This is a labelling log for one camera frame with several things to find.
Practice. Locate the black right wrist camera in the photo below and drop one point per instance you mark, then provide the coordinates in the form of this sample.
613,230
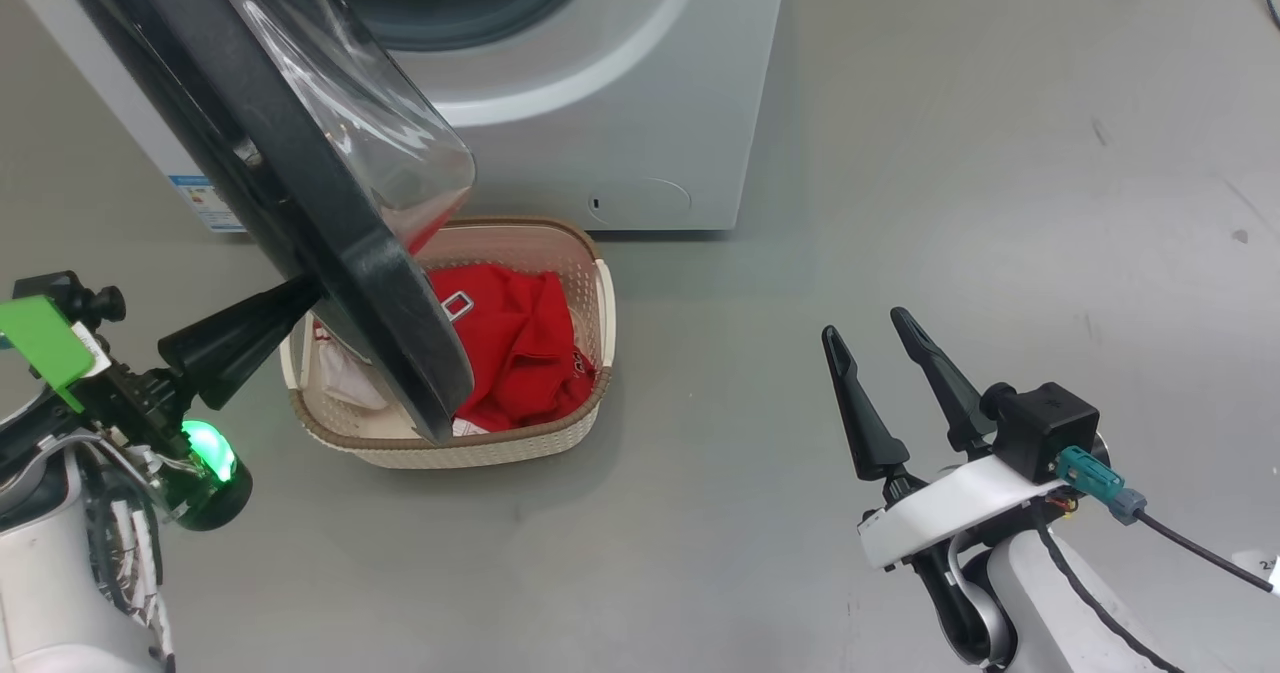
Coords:
1045,428

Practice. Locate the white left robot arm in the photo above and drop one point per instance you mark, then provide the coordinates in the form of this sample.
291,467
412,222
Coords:
50,593

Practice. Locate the red and white garment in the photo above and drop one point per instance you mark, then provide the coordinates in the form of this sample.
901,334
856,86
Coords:
520,343

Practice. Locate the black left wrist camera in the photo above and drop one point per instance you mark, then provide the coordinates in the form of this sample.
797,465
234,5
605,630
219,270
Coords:
80,301

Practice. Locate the black round washer door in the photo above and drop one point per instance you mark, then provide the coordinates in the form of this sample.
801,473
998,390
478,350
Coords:
330,223

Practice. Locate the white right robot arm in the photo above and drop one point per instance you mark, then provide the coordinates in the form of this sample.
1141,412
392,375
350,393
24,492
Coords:
1040,613

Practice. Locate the cream basket with brown rim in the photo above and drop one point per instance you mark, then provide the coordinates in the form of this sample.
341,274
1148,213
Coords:
480,453

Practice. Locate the white front-load washing machine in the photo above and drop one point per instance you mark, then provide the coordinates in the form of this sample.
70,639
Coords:
650,103

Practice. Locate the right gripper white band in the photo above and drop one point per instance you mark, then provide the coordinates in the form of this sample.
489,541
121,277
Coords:
950,503

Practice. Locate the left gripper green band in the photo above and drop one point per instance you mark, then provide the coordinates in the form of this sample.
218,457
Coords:
40,343

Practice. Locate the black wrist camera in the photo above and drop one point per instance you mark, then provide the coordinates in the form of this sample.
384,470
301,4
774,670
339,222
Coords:
80,301
1045,428

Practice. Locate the round drain filter cover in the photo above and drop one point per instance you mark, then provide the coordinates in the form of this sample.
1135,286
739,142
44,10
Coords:
640,201

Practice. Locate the blue energy label sticker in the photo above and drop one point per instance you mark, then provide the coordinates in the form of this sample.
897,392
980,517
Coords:
210,203

